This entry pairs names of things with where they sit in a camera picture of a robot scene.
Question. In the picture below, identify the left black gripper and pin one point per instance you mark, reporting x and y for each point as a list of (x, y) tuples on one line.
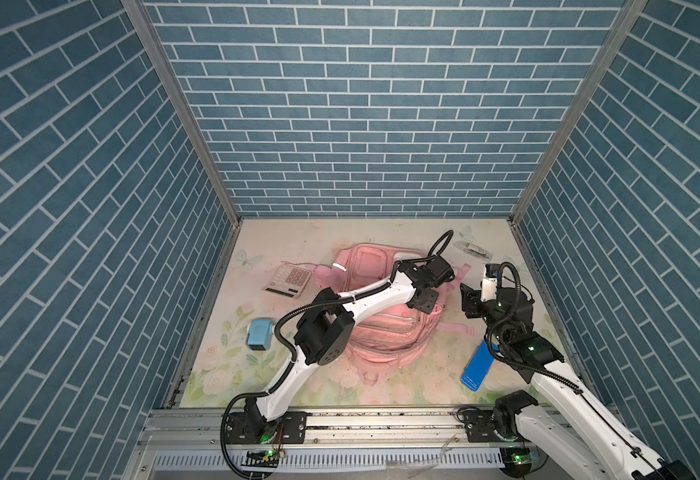
[(425, 298)]

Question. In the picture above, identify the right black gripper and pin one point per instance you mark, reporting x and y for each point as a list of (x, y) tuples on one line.
[(470, 302)]

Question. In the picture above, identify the pink student backpack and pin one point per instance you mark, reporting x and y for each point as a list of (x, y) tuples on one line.
[(397, 336)]

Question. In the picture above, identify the pink white calculator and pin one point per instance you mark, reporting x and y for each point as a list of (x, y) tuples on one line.
[(289, 280)]

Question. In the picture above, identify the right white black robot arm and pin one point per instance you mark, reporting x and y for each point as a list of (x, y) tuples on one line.
[(595, 444)]

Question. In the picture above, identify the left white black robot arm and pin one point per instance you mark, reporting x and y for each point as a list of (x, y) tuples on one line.
[(318, 333)]

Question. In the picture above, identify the clear plastic pen box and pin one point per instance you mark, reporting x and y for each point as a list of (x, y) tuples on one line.
[(474, 250)]

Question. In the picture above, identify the blue pencil case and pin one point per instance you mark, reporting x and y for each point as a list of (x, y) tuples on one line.
[(478, 367)]

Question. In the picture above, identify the blue pencil sharpener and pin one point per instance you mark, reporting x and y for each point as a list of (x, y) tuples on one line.
[(260, 334)]

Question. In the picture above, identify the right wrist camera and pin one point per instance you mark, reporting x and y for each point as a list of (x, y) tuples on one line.
[(491, 282)]

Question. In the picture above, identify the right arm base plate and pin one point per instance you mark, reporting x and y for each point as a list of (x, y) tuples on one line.
[(483, 425)]

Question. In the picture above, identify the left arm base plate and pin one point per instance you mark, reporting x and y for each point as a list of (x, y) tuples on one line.
[(242, 428)]

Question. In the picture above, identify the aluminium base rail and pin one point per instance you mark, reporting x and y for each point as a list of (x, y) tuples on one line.
[(412, 441)]

